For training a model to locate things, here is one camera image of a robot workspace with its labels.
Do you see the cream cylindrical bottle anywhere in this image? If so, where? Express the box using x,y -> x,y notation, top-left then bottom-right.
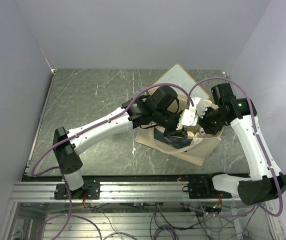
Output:
186,130 -> 195,139

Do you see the cream canvas tote bag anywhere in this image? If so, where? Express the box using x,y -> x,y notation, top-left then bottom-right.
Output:
134,93 -> 223,166

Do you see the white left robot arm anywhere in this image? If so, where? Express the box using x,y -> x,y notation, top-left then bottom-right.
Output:
53,85 -> 179,199

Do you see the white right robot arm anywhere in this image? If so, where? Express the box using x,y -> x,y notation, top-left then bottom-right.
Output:
198,83 -> 286,206

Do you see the yellow-framed small whiteboard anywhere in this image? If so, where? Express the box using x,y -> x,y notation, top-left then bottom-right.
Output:
155,64 -> 210,100

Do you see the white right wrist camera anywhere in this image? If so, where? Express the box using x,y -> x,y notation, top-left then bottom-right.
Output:
188,97 -> 208,119

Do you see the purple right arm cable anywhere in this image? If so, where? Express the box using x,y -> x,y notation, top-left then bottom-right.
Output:
187,76 -> 283,218

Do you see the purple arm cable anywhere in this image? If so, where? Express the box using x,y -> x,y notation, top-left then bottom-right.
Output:
187,76 -> 283,218
30,83 -> 196,240

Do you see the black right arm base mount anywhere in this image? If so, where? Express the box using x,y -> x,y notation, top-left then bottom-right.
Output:
181,174 -> 232,199

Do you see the aluminium front frame rail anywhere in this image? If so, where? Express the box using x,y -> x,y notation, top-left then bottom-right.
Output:
10,181 -> 240,203

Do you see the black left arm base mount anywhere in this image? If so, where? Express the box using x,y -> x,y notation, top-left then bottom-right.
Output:
54,179 -> 101,200

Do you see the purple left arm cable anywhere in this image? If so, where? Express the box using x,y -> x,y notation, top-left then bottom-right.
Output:
30,83 -> 196,240

